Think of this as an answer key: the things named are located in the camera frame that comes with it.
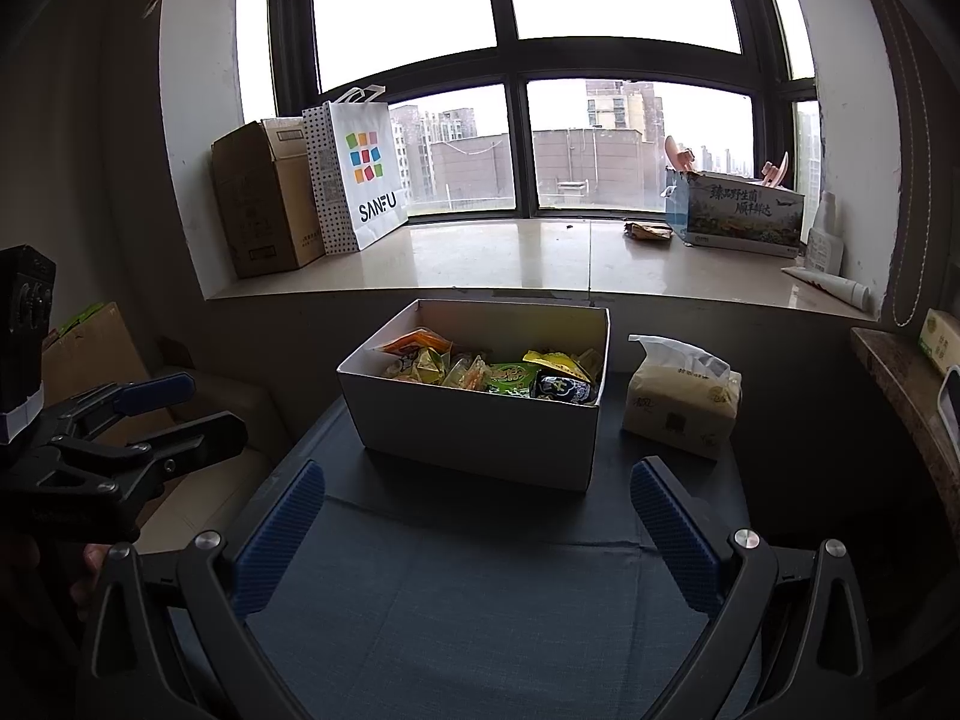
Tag black window frame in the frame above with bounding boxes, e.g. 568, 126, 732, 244
266, 0, 822, 220

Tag yellow long snack packet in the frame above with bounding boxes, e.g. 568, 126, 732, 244
523, 349, 593, 380

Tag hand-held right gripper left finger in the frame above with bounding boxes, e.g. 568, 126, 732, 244
79, 459, 327, 720

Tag white plastic bottle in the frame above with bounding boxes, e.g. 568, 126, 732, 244
804, 191, 845, 275

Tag marble window sill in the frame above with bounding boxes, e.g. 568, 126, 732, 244
202, 217, 882, 323

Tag green snack packet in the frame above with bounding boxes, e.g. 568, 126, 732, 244
484, 361, 542, 396

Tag brown cardboard box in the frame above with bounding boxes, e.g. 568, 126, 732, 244
210, 118, 327, 280

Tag beige seat cushion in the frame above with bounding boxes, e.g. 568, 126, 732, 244
150, 367, 295, 550

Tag person's left hand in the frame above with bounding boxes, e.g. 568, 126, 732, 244
71, 542, 112, 620

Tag cardboard box at left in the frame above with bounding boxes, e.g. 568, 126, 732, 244
41, 304, 185, 541

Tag brown side shelf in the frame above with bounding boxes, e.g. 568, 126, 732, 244
851, 326, 960, 533

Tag beige tissue pack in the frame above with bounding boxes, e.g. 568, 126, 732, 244
621, 334, 743, 460

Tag green and white box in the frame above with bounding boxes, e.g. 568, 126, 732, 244
916, 307, 960, 376

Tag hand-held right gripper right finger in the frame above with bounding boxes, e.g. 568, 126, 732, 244
630, 456, 878, 720

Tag orange long snack packet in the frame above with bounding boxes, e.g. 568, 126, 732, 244
373, 328, 455, 368

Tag white tube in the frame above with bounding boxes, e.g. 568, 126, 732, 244
780, 264, 875, 308

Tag round bread clear packet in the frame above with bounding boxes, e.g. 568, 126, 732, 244
446, 355, 490, 391

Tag black snack packet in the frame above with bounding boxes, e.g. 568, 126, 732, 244
529, 373, 599, 406

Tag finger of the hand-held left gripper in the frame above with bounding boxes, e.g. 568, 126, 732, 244
45, 373, 197, 443
64, 410, 248, 524

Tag white dotted shopping bag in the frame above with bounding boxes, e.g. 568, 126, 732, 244
302, 85, 410, 256

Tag white cardboard box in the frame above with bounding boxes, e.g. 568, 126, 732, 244
335, 298, 610, 494

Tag white rounded device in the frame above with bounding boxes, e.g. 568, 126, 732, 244
937, 365, 960, 432

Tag yellow puffed snack bag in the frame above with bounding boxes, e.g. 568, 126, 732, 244
386, 349, 451, 385

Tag dark blue table mat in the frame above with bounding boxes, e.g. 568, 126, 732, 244
169, 371, 751, 720

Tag printed landscape carton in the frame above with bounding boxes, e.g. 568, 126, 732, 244
664, 167, 806, 251

